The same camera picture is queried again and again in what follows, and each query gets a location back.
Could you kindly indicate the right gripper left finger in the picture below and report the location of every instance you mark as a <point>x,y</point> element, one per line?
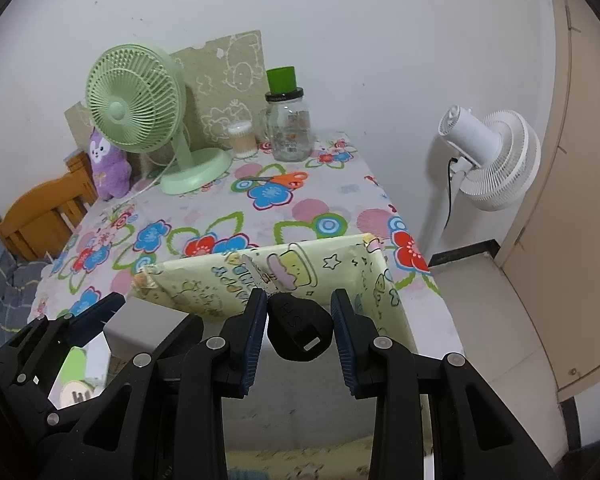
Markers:
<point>220,367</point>

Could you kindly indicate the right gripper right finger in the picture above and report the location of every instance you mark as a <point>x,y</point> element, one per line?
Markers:
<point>377,367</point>

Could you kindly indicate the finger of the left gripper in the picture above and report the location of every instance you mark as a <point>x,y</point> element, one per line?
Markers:
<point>128,431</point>
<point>31,361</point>

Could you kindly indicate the black car key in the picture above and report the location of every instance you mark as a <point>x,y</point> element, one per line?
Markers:
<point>300,330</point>

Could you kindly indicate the white charger cube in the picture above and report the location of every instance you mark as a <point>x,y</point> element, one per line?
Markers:
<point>139,326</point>

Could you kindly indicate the green round mirror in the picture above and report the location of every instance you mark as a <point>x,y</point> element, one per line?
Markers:
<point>83,374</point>

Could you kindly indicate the plaid blue bedding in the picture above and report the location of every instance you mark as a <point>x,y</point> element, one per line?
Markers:
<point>19,281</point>

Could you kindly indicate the yellow cartoon storage box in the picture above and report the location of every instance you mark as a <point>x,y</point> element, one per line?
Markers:
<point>299,420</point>

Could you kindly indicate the wooden chair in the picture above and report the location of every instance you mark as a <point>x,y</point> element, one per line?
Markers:
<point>41,221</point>

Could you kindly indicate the floral tablecloth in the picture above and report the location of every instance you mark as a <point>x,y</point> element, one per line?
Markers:
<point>340,197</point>

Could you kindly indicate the beige door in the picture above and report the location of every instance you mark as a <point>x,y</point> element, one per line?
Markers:
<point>552,255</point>

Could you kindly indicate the purple plush toy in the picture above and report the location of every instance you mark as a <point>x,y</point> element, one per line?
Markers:
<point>111,171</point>

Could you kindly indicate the cotton swab container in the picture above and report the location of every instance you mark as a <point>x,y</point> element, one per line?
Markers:
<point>242,139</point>

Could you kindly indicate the white standing fan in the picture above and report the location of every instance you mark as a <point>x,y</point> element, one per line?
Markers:
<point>494,163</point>

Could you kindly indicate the glass jar green lid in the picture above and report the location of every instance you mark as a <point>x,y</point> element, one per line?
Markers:
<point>286,118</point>

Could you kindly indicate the beige cartoon cardboard panel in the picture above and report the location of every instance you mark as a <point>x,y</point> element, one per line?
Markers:
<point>225,83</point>

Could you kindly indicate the green desk fan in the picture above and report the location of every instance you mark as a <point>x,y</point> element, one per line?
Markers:
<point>137,99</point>

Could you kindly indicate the orange handled scissors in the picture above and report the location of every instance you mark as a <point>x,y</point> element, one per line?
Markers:
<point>292,181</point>

